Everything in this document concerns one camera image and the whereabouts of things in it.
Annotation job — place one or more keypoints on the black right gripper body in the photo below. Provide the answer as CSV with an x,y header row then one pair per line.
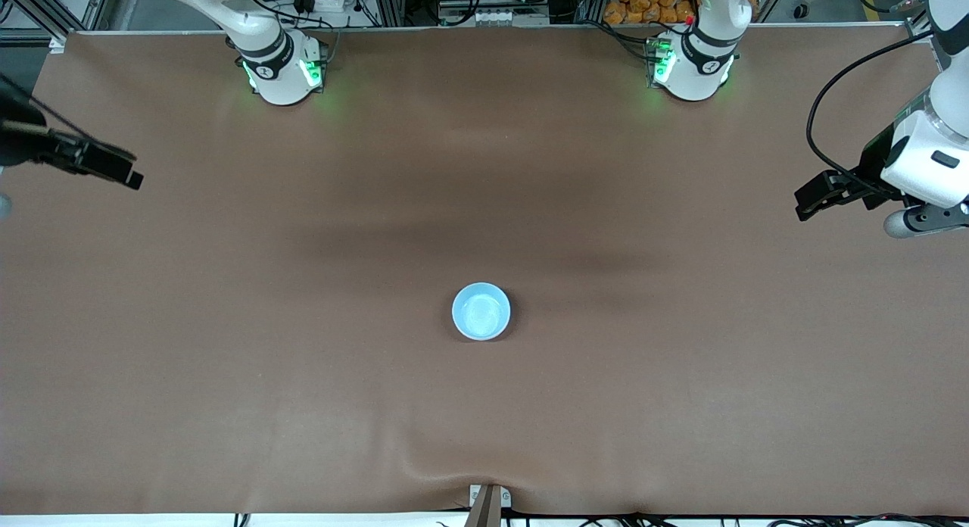
x,y
17,123

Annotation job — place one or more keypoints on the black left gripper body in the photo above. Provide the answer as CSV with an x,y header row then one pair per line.
x,y
877,162

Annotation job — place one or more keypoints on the light blue bowl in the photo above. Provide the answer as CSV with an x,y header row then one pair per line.
x,y
481,312

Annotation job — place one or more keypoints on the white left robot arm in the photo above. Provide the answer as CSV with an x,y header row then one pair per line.
x,y
693,69

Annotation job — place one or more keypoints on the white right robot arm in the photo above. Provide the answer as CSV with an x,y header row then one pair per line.
x,y
276,73

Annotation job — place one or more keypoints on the black caster wheel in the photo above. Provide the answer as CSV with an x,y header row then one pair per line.
x,y
799,10

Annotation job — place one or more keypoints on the pile of orange buns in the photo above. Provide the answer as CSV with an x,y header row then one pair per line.
x,y
643,4

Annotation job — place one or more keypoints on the brown table mat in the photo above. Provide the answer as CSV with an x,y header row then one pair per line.
x,y
484,171

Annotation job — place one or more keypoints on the white table corner bracket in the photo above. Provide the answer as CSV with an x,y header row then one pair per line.
x,y
58,44
917,31

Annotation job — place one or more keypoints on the aluminium frame profile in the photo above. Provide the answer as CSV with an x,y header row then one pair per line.
x,y
592,1
390,3
34,10

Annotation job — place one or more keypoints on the small metal bracket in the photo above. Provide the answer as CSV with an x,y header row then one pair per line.
x,y
506,497

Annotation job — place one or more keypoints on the brown camera post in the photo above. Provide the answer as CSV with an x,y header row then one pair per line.
x,y
484,512

